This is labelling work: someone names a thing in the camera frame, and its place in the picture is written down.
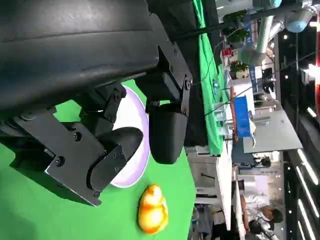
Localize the green table cloth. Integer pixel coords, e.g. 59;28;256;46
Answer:
0;79;197;240

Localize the orange and white bread roll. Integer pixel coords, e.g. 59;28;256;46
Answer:
136;184;169;235

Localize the lilac plate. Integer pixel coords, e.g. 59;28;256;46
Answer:
109;84;151;189

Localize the black pole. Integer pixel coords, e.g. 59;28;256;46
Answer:
172;9;273;38

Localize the person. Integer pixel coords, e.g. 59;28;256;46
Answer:
240;194;285;232

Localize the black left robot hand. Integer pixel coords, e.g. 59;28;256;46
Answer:
0;0;193;207

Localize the white table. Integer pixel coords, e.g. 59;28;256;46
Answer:
215;141;234;231

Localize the potted green plant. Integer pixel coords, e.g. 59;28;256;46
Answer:
229;60;251;79
221;9;251;49

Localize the green hanging cloth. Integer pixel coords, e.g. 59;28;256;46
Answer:
192;0;230;157

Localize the grey board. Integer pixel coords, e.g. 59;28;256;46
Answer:
243;109;305;154

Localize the blue box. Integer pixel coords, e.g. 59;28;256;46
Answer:
233;96;254;138

